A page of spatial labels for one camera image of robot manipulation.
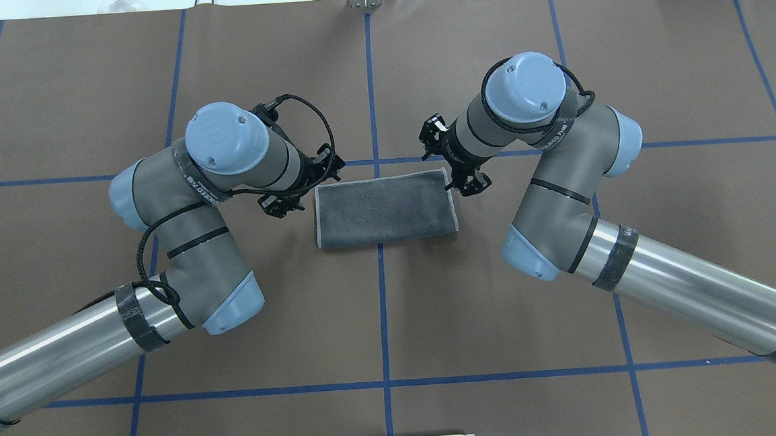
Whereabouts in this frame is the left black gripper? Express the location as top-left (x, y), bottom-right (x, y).
top-left (258, 143), bottom-right (346, 219)

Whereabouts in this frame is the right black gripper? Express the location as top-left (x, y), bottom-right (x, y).
top-left (418, 114), bottom-right (492, 196)

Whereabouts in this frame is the pink and grey towel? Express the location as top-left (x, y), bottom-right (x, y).
top-left (314, 168), bottom-right (460, 250)

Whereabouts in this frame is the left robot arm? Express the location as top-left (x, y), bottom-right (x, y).
top-left (0, 94), bottom-right (345, 433)

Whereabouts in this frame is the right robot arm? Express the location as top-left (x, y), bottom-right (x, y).
top-left (418, 51), bottom-right (776, 365)

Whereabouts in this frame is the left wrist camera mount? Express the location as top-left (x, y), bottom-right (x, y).
top-left (250, 100), bottom-right (284, 134)

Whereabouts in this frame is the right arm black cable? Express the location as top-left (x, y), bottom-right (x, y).
top-left (478, 52), bottom-right (599, 147)

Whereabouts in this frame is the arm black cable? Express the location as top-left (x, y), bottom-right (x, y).
top-left (126, 91), bottom-right (346, 310)
top-left (478, 52), bottom-right (599, 147)

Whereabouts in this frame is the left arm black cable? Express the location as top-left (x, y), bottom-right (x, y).
top-left (126, 91), bottom-right (346, 310)

